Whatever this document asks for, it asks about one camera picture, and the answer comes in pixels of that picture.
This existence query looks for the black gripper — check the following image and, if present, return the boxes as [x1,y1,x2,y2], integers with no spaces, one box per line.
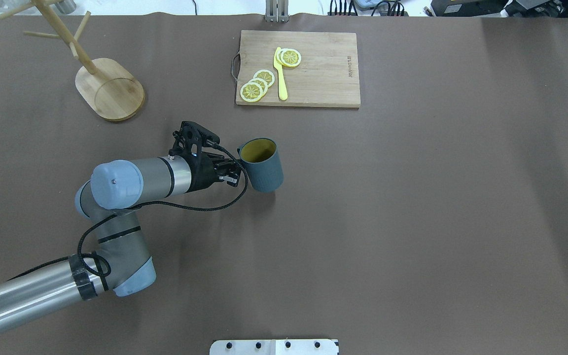
[185,151,242,193]

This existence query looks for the blue mug yellow inside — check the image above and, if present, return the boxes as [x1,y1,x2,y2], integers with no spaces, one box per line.
[237,138,284,193]

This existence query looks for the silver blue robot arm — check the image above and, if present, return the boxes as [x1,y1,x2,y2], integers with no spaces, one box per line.
[0,152,245,333]

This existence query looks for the wooden mug tree rack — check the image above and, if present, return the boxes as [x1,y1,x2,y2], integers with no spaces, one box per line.
[0,0,146,123]

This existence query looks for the lemon slice row outer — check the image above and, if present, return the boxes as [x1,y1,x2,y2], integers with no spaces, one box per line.
[239,83,263,103]

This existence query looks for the lemon slice row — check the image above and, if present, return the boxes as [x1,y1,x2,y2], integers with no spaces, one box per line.
[239,83,263,103]
[248,78,269,95]

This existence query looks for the lemon slice row middle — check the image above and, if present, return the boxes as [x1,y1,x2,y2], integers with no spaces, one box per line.
[248,78,269,95]

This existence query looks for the yellow plastic knife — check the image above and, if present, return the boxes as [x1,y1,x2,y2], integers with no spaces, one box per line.
[273,47,288,101]

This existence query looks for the lemon slice under top one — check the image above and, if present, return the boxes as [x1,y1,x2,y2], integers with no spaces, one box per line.
[275,48,284,66]

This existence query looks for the lemon slice on knife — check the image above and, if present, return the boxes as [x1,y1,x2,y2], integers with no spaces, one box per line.
[278,48,302,68]

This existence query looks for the bamboo cutting board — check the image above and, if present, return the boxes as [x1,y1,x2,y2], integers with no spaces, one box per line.
[235,30,361,108]

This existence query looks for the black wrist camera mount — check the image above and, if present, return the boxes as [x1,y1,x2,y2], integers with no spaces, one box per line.
[168,121,220,160]

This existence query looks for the aluminium frame post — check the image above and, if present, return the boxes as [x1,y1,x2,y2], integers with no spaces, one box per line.
[264,0,290,23]

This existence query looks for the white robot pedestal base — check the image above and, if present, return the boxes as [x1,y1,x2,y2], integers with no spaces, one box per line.
[209,339,340,355]

